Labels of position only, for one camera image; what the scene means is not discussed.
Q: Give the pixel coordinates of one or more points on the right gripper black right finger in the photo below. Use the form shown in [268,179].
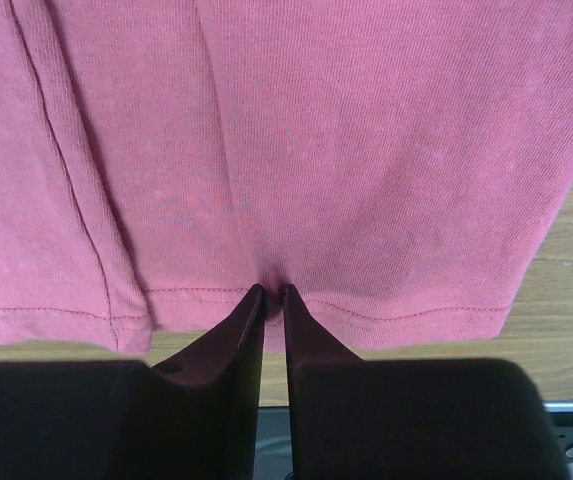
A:
[474,418]

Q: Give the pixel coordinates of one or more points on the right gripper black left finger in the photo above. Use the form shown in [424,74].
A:
[191,416]

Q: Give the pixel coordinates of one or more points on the pink t-shirt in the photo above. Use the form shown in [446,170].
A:
[399,162]

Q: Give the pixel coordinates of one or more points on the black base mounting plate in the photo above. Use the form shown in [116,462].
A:
[273,454]

